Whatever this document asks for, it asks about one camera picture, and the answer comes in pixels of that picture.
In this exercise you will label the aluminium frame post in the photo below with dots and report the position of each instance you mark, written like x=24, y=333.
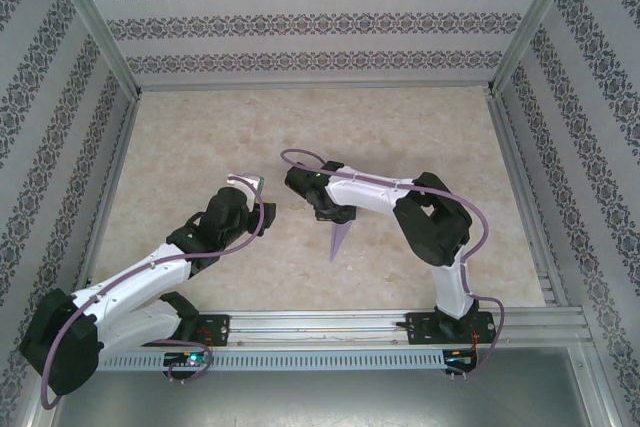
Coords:
x=531, y=17
x=95, y=17

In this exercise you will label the aluminium side rail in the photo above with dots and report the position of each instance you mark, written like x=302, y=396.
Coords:
x=109, y=197
x=509, y=147

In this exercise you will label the aluminium mounting rail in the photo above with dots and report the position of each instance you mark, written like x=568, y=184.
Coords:
x=310, y=327

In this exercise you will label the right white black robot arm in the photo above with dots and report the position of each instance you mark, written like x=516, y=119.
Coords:
x=435, y=222

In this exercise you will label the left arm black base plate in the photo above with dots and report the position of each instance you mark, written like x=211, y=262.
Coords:
x=220, y=329

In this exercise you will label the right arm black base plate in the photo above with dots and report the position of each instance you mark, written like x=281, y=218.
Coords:
x=425, y=329

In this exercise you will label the lilac cloth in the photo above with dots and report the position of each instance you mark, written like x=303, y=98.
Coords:
x=339, y=239

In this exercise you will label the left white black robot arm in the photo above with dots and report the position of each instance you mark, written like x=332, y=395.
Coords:
x=130, y=292

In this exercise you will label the grey metal sheet panel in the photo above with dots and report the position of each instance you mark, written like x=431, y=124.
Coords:
x=320, y=397

